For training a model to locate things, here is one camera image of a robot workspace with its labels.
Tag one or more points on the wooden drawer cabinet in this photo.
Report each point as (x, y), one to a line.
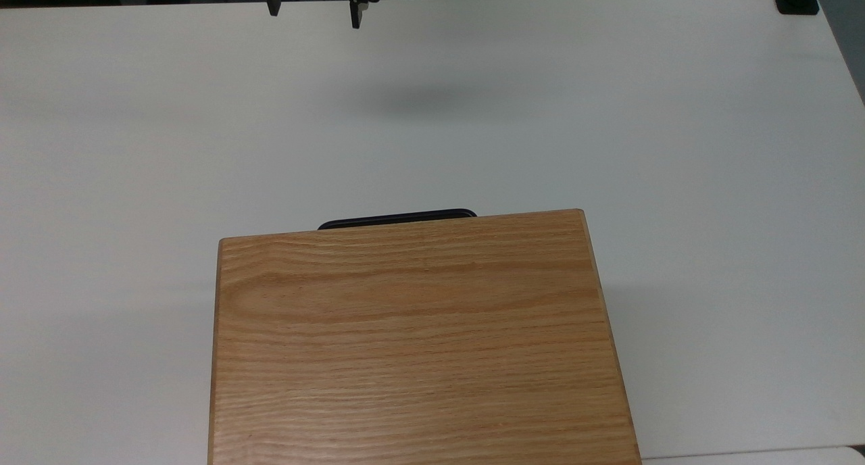
(419, 343)

